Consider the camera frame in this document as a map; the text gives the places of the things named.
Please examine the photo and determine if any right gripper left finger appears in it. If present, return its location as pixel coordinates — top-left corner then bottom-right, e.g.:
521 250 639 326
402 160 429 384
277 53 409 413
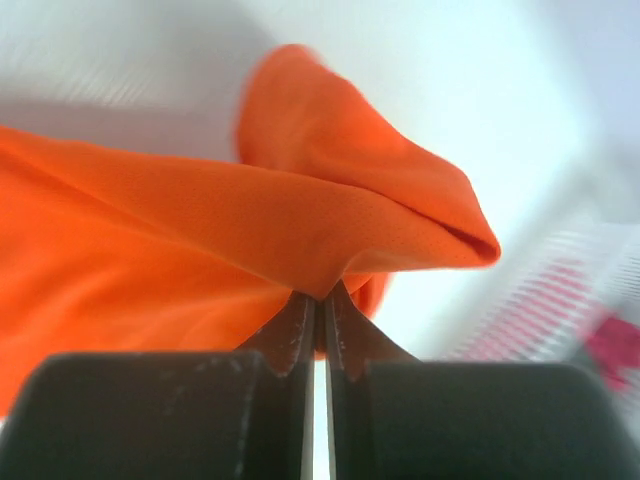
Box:
1 294 316 479

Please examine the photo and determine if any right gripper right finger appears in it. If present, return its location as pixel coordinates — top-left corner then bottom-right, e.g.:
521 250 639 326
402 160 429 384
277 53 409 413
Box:
324 285 639 479

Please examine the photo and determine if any orange t shirt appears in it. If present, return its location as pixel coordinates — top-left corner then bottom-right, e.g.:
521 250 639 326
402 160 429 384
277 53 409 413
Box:
1 45 501 412

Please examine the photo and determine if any pink t shirt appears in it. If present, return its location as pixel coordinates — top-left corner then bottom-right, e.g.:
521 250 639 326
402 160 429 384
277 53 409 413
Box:
529 259 640 391

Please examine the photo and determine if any white plastic basket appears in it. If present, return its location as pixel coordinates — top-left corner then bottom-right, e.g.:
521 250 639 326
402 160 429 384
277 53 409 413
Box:
416 147 639 362

